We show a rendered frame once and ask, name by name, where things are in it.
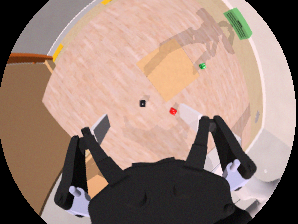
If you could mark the red die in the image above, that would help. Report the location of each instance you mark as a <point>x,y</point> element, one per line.
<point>173,111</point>

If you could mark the green die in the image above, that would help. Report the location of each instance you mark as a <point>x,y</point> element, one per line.
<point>202,66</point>

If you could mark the black die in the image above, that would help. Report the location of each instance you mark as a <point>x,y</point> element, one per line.
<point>142,103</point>

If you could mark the tan flat mat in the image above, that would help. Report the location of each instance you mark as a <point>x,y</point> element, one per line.
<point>169,69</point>

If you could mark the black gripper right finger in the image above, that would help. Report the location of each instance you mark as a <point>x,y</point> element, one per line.
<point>240,168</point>

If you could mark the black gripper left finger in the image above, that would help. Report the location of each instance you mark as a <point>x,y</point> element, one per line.
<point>71,193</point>

